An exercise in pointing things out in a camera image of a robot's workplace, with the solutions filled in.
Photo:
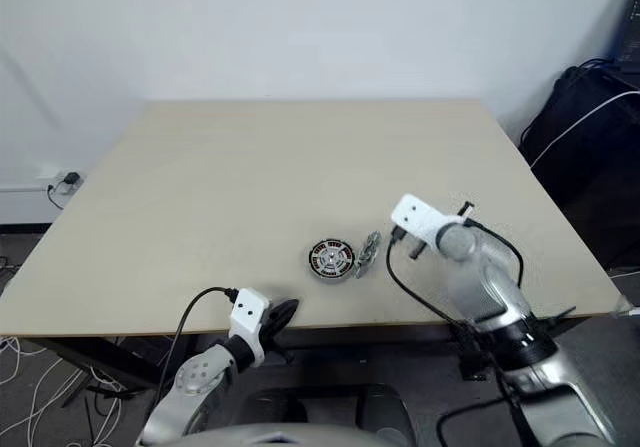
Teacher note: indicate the black table frame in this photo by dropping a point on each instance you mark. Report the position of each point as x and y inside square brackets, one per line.
[100, 363]

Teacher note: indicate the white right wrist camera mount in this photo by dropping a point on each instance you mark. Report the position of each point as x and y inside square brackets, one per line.
[415, 219]

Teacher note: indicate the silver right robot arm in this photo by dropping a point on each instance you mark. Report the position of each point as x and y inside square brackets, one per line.
[480, 287]

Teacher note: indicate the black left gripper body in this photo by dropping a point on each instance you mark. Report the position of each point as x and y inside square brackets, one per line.
[274, 324]

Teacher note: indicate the dark rounded shape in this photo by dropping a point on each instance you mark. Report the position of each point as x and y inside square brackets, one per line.
[382, 407]

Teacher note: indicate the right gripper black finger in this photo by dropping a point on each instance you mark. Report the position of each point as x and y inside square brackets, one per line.
[468, 207]
[416, 250]

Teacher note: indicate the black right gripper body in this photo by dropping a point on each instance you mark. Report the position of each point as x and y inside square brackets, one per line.
[424, 243]

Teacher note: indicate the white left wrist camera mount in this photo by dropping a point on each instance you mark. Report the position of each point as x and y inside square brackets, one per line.
[247, 317]

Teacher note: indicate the large black bag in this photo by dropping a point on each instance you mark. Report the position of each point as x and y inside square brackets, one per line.
[590, 167]

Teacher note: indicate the black bracket under table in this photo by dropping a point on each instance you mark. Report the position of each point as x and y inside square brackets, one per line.
[472, 364]

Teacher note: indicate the silver spoked rotor black rim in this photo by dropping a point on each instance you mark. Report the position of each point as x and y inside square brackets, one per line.
[330, 258]

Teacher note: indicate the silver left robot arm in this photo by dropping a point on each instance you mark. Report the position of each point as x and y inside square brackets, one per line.
[195, 377]

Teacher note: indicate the black power adapter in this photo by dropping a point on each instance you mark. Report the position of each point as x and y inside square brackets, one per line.
[71, 178]

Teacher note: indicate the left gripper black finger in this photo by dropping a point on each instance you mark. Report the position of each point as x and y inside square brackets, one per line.
[288, 314]
[287, 304]

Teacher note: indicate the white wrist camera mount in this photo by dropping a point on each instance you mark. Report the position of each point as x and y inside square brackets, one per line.
[415, 219]
[247, 317]

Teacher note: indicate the silver robot torso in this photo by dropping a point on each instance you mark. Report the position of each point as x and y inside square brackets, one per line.
[300, 437]

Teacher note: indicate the silver motor stator housing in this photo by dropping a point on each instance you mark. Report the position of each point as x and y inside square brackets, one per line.
[312, 273]

